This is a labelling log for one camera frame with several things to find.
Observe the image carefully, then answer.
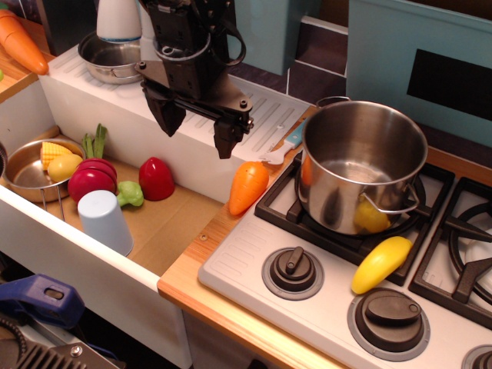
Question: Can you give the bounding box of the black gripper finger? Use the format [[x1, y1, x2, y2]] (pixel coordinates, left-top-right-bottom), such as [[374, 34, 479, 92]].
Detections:
[[214, 118, 244, 159], [141, 81, 186, 137]]

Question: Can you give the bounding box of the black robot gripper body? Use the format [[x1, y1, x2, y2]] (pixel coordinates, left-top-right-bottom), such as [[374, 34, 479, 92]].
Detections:
[[134, 0, 254, 135]]

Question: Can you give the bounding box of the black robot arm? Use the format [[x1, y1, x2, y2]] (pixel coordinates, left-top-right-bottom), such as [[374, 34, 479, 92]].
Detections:
[[136, 1, 253, 159]]

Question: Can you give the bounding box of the small steel pan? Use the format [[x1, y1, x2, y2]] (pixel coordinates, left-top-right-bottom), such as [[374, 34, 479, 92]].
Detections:
[[78, 32, 142, 85]]

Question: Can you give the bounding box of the stainless steel pot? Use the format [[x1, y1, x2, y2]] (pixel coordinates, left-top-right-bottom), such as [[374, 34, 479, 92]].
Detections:
[[297, 96, 428, 235]]

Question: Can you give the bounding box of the large orange toy carrot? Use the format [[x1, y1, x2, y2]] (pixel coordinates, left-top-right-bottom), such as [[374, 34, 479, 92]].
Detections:
[[1, 9, 49, 75]]

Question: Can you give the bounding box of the red toy pepper half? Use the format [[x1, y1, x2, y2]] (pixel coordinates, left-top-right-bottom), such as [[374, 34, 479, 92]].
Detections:
[[138, 157, 175, 201]]

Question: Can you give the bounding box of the white faucet base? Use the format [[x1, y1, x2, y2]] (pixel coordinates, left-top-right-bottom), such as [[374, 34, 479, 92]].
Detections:
[[96, 0, 142, 43]]

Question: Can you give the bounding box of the green toy broccoli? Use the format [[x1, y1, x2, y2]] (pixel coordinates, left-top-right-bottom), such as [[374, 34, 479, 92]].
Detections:
[[116, 181, 145, 208]]

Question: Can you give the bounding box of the red toy radish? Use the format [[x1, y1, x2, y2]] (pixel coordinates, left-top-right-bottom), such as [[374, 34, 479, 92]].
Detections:
[[68, 123, 117, 203]]

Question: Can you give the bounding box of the white toy sink basin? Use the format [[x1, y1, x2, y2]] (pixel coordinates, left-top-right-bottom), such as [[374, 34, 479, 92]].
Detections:
[[1, 49, 308, 368]]

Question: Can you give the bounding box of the yellow toy lemon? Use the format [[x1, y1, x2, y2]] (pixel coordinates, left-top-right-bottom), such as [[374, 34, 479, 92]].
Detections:
[[48, 154, 83, 183]]

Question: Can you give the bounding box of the yellow toy corn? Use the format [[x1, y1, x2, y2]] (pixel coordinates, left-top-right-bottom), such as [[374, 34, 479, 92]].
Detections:
[[40, 141, 72, 171]]

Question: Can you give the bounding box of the light blue plastic cup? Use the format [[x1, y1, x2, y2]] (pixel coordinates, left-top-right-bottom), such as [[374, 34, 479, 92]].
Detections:
[[78, 190, 134, 256]]

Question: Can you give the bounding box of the small steel bowl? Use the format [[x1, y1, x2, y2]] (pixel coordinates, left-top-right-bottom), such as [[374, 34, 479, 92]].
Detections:
[[3, 138, 85, 218]]

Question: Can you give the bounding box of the black stove knob left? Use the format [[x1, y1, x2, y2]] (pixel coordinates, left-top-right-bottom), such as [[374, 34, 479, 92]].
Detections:
[[261, 246, 324, 301]]

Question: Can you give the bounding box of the black stove knob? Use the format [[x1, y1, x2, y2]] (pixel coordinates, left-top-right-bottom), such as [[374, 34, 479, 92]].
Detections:
[[261, 246, 324, 301], [347, 288, 431, 362]]

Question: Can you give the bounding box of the yellow toy squash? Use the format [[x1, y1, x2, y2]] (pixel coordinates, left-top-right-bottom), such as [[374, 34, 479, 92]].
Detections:
[[351, 236, 414, 294]]

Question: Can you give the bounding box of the black burner grate left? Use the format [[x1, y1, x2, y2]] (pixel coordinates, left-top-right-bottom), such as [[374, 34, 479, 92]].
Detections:
[[254, 153, 455, 286]]

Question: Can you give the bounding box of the black burner grate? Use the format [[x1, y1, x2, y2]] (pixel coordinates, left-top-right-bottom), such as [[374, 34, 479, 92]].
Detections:
[[254, 153, 455, 286], [409, 178, 491, 328]]

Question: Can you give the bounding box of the teal toy oven cabinet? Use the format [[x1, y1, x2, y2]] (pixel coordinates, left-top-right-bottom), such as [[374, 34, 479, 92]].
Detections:
[[346, 1, 491, 146]]

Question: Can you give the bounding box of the blue clamp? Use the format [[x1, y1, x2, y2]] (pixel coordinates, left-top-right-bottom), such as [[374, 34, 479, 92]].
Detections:
[[1, 274, 85, 328]]

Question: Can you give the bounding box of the black stove knob right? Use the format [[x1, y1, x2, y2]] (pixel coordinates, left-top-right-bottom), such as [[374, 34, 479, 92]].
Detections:
[[347, 288, 431, 362]]

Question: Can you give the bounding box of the grey toy stove top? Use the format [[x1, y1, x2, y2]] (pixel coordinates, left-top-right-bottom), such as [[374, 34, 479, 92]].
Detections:
[[198, 153, 492, 369]]

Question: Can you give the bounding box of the black burner grate right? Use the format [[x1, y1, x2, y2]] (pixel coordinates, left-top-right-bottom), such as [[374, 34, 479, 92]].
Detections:
[[409, 178, 491, 328]]

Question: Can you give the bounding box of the black stove knob corner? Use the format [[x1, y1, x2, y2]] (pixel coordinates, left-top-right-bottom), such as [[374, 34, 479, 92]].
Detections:
[[461, 344, 492, 369]]

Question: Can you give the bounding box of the blue handled toy spatula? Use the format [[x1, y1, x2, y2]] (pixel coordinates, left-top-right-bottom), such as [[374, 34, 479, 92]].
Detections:
[[258, 121, 304, 165]]

